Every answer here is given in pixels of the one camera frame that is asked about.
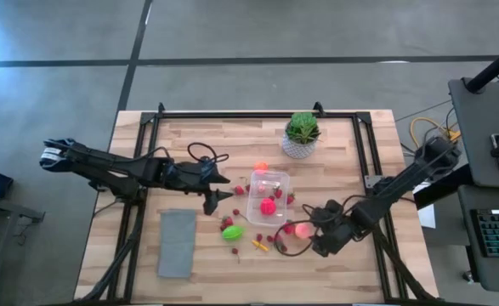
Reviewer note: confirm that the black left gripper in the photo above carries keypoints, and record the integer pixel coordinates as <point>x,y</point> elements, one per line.
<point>185,176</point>

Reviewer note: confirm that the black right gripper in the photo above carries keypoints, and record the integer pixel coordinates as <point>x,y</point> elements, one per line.
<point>332,238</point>

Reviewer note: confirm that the toy peach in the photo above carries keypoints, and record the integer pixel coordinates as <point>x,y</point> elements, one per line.
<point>303,230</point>

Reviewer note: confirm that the red toy cherry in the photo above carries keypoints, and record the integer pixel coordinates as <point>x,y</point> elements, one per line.
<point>284,247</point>
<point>235,251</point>
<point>270,238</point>
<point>259,237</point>

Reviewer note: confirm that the red toy strawberry big leaf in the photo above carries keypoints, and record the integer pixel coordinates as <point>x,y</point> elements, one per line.
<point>278,238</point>

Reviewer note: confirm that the green toy fruit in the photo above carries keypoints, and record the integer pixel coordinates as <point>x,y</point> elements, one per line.
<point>232,233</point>

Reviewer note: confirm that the orange toy tangerine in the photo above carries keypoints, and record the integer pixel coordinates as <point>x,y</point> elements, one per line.
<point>261,166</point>

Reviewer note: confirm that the clear plastic tupperware container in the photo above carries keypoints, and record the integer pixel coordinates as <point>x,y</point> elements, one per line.
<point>257,217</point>

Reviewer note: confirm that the pinkish red round toy fruit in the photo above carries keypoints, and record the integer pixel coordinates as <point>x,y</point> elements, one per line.
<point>268,206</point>

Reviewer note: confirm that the yellow toy banana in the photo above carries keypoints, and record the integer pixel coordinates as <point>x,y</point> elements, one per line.
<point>259,245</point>

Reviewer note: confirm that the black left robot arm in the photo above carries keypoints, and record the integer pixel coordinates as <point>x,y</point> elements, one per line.
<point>104,163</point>

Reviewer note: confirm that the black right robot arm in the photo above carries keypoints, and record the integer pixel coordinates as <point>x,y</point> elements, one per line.
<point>402,183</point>

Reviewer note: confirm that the grey folded cloth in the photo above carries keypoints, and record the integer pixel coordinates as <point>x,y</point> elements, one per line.
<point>177,244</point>

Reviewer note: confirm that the green succulent in white pot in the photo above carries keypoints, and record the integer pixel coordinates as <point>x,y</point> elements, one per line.
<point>302,132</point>

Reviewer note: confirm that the white paper sheet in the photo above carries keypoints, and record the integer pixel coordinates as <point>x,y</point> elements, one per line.
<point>426,212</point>

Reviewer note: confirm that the grey desk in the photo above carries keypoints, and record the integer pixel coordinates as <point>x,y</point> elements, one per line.
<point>463,238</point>
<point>483,136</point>

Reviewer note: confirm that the black pole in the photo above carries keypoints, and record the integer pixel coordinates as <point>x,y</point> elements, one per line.
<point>493,68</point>

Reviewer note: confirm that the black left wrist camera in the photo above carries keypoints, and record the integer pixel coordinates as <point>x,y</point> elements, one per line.
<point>206,166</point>

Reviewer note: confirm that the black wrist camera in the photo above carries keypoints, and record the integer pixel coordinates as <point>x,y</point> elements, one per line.
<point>334,208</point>
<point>206,166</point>

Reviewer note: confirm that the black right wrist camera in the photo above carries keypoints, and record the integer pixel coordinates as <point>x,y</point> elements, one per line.
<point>334,208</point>

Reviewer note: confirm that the black aluminium rig frame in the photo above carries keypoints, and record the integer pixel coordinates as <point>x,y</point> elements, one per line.
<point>253,115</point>

